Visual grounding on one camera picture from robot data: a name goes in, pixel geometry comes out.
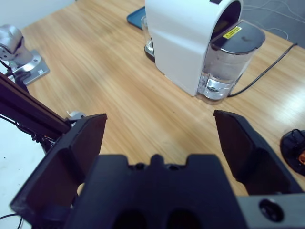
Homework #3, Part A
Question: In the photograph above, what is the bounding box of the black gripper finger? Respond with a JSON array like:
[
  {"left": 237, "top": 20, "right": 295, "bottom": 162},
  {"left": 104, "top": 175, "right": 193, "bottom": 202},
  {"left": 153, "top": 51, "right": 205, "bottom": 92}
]
[
  {"left": 9, "top": 113, "right": 108, "bottom": 229},
  {"left": 213, "top": 109, "right": 305, "bottom": 198}
]

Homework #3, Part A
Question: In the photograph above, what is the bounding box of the clear drinking glass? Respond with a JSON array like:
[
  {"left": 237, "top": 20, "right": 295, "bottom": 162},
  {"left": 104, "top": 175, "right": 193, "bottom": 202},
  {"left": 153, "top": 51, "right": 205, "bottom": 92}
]
[{"left": 140, "top": 15, "right": 154, "bottom": 52}]

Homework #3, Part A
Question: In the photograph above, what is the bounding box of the white capsule coffee machine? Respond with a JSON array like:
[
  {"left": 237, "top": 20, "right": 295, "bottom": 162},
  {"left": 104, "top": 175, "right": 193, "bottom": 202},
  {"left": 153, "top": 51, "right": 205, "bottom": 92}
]
[{"left": 142, "top": 0, "right": 244, "bottom": 97}]

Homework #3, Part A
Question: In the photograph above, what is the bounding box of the black capsule holder with rods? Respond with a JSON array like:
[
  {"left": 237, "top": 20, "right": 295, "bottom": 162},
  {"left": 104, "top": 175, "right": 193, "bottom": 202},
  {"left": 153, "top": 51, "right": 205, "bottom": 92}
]
[{"left": 280, "top": 128, "right": 305, "bottom": 177}]

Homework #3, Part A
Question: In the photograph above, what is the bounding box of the teal plastic tray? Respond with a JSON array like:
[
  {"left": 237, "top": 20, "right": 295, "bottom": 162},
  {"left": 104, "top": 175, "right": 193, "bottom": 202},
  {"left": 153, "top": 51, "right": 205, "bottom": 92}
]
[{"left": 126, "top": 6, "right": 146, "bottom": 31}]

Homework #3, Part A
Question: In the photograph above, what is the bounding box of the thin black cable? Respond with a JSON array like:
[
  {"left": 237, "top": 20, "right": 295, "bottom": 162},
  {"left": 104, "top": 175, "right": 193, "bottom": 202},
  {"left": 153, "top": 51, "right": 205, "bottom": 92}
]
[{"left": 0, "top": 213, "right": 24, "bottom": 229}]

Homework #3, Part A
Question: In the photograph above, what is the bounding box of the black power cable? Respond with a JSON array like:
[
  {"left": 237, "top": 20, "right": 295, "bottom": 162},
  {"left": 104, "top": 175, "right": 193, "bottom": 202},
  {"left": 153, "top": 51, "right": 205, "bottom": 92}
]
[{"left": 227, "top": 42, "right": 298, "bottom": 97}]

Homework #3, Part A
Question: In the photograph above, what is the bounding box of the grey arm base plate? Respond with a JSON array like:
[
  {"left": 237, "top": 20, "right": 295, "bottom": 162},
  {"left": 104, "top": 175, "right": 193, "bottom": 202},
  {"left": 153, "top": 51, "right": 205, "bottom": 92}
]
[{"left": 9, "top": 49, "right": 51, "bottom": 86}]

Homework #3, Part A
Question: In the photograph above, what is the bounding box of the black arm base cable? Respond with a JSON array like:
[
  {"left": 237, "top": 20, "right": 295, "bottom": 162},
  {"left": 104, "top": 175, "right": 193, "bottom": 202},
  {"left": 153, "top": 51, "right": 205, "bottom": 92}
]
[{"left": 0, "top": 59, "right": 15, "bottom": 81}]

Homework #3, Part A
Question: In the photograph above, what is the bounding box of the thin white floor cable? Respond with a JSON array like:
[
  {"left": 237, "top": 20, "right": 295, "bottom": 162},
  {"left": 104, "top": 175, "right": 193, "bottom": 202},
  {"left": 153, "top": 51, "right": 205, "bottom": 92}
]
[{"left": 243, "top": 0, "right": 305, "bottom": 41}]

